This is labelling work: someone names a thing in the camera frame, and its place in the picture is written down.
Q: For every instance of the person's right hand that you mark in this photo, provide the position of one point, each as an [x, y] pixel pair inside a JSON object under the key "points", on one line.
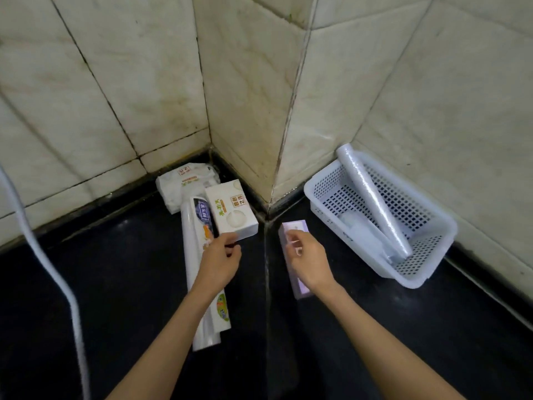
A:
{"points": [[310, 266]]}

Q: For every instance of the person's left hand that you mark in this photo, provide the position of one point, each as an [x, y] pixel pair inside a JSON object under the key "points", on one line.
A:
{"points": [[218, 266]]}

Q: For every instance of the smooth white plastic wrap roll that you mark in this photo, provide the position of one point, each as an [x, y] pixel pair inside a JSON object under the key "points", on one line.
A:
{"points": [[189, 254]]}

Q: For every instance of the purple cardboard box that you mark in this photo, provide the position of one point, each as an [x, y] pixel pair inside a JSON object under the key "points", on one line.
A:
{"points": [[293, 225]]}

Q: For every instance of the white tissue box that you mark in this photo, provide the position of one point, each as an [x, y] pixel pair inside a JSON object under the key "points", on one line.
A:
{"points": [[233, 212]]}

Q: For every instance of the small white bag roll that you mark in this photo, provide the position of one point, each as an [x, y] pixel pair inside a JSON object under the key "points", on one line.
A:
{"points": [[358, 231]]}

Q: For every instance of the soft white tissue pack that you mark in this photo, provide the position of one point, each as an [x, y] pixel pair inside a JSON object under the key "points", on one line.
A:
{"points": [[179, 183]]}

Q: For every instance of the clear cling film roll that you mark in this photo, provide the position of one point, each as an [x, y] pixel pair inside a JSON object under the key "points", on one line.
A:
{"points": [[370, 195]]}

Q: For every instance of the white plastic basket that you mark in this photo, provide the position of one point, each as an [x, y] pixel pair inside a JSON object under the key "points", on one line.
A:
{"points": [[433, 241]]}

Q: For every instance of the person's left forearm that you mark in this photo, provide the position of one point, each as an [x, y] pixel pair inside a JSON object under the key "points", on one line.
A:
{"points": [[166, 349]]}

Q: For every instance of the person's right forearm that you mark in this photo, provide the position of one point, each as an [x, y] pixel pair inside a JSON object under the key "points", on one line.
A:
{"points": [[383, 354]]}

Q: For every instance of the black countertop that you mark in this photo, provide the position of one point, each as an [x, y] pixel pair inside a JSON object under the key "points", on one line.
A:
{"points": [[125, 279]]}

